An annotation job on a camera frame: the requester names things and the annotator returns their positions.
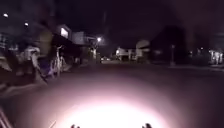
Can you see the tall dark building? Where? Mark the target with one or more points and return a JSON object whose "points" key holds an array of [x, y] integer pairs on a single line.
{"points": [[20, 20]]}

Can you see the group of parked scooters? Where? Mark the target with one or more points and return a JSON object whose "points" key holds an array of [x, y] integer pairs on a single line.
{"points": [[31, 58]]}

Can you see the dark tree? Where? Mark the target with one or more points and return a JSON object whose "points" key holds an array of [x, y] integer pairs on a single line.
{"points": [[171, 38]]}

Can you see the pale low building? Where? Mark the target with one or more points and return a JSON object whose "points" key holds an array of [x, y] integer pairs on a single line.
{"points": [[143, 46]]}

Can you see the robot's own part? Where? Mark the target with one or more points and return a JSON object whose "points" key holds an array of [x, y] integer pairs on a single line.
{"points": [[75, 126], [146, 125]]}

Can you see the street lamp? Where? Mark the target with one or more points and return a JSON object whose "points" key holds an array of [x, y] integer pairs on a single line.
{"points": [[99, 39]]}

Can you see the pole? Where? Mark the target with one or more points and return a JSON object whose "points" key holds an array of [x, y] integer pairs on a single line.
{"points": [[172, 55]]}

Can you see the building with lit sign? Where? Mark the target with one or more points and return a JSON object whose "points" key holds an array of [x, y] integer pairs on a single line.
{"points": [[78, 38]]}

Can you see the dark asphalt road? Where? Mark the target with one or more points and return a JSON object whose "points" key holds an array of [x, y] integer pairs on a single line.
{"points": [[143, 86]]}

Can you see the grey pavement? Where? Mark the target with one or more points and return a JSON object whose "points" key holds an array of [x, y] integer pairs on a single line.
{"points": [[6, 89]]}

